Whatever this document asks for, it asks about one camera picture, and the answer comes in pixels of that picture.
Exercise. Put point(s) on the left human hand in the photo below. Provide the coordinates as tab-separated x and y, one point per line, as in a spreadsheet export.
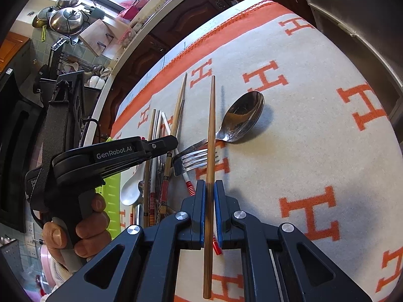
91	231

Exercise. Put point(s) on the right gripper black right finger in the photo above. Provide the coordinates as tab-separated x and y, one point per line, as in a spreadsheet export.
280	263

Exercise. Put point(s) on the brown wooden chopstick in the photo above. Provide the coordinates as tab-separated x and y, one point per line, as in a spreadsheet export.
209	203

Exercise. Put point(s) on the steel fork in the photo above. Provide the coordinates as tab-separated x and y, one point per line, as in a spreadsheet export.
191	161

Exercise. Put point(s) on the white ceramic soup spoon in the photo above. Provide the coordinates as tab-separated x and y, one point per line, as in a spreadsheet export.
130	193

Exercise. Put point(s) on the orange white H-pattern cloth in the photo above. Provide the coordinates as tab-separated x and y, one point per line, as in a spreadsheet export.
323	154

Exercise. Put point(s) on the green plastic utensil tray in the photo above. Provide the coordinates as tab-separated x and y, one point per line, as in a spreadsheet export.
110	191

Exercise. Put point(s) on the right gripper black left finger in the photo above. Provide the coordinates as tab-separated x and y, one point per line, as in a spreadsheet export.
140	265

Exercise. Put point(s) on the large steel spoon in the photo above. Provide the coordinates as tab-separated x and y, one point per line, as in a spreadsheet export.
237	122

